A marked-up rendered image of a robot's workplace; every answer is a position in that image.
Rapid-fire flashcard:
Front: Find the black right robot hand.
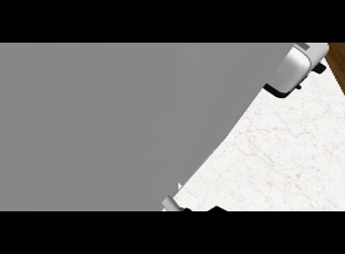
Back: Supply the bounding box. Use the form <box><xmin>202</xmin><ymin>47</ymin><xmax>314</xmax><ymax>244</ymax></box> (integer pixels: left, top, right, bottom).
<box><xmin>181</xmin><ymin>205</ymin><xmax>229</xmax><ymax>211</ymax></box>

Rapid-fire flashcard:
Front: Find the white toaster with black base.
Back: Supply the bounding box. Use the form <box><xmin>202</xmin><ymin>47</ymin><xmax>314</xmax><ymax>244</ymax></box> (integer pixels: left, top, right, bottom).
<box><xmin>261</xmin><ymin>43</ymin><xmax>330</xmax><ymax>99</ymax></box>

